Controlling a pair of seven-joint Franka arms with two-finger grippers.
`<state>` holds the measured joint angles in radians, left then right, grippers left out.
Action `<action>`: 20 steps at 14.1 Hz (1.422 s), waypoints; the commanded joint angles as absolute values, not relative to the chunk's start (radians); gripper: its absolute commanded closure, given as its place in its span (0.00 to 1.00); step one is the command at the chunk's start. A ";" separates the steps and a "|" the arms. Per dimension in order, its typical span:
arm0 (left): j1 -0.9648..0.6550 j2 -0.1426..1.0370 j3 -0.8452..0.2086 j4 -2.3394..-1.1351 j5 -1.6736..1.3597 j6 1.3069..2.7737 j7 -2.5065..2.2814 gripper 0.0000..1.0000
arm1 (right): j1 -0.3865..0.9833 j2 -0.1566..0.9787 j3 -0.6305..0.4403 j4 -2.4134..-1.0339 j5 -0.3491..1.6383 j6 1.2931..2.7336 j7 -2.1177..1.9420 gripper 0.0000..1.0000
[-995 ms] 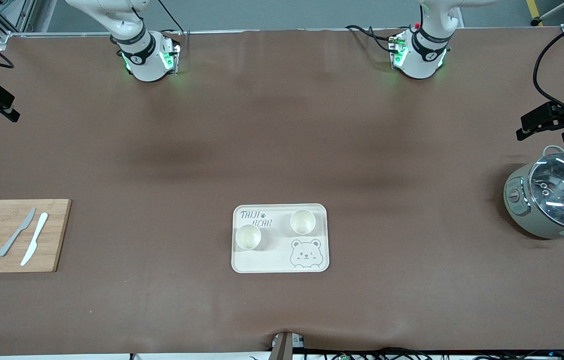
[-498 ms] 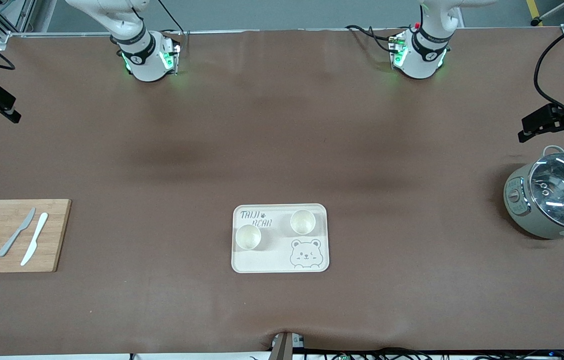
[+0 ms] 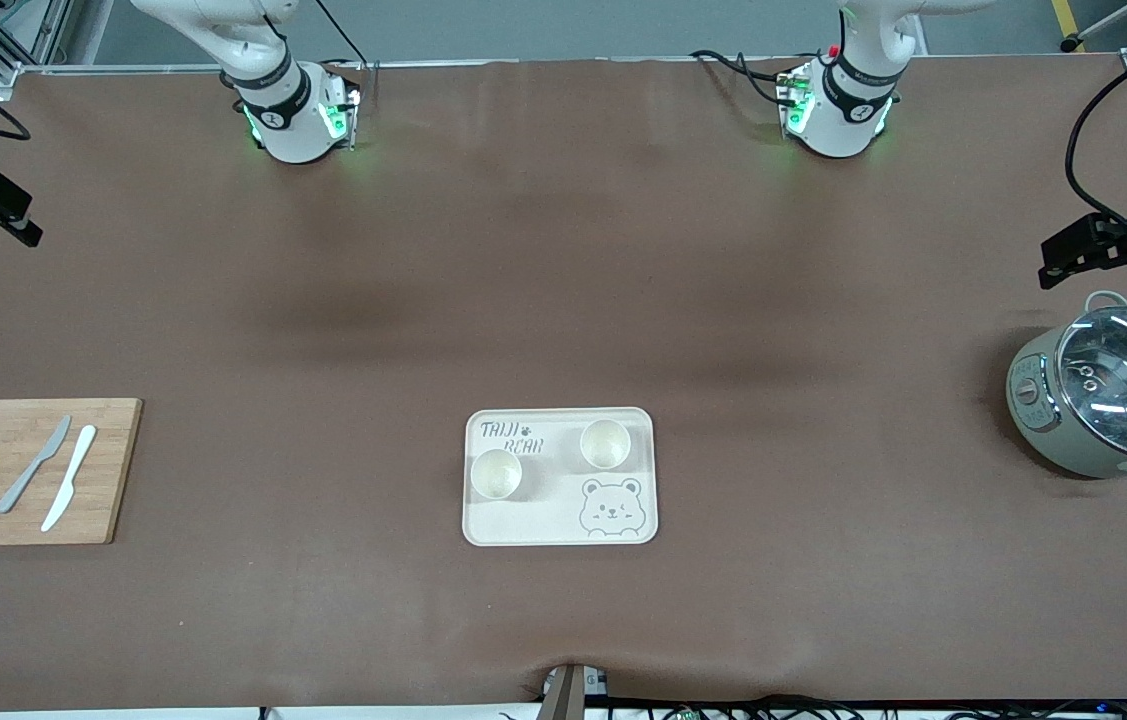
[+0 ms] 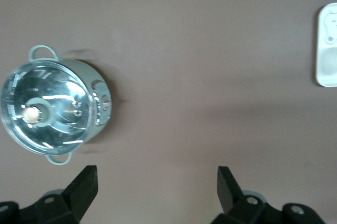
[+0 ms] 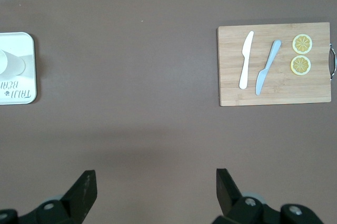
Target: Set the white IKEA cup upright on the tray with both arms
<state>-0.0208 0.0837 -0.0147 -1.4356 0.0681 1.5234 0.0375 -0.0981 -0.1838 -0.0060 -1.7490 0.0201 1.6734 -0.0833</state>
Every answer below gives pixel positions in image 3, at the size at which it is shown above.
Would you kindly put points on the wooden cutting board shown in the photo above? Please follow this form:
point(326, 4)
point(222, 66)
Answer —
point(108, 480)

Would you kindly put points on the grey-green electric pot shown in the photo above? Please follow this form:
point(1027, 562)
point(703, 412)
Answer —
point(1033, 420)

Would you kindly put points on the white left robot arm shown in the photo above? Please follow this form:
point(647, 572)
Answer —
point(838, 120)

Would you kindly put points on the brown table mat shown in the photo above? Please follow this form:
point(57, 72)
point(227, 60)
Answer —
point(563, 250)

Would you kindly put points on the white bear print tray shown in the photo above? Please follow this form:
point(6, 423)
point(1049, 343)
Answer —
point(543, 525)

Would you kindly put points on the grey plastic knife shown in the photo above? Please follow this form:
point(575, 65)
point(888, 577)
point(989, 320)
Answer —
point(51, 442)

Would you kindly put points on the white plastic knife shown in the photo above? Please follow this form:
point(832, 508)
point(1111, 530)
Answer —
point(75, 462)

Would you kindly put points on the grey stand leg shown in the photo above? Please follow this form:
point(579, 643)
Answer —
point(1071, 43)

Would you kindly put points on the white IKEA cup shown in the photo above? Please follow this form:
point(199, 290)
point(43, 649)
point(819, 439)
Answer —
point(496, 478)
point(605, 447)

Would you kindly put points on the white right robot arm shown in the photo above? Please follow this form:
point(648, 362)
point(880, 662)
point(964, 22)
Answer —
point(288, 120)

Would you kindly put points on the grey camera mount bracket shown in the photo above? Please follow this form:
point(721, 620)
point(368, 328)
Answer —
point(568, 695)

